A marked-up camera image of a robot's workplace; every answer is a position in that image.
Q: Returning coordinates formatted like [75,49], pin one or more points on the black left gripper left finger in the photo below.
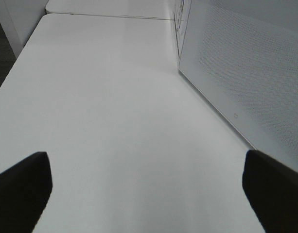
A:
[25,189]

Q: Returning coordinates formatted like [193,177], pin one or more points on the white microwave oven body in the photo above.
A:
[181,13]

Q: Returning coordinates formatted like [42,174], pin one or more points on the white microwave door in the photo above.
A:
[242,55]

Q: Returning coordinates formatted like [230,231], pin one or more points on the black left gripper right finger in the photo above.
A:
[272,191]

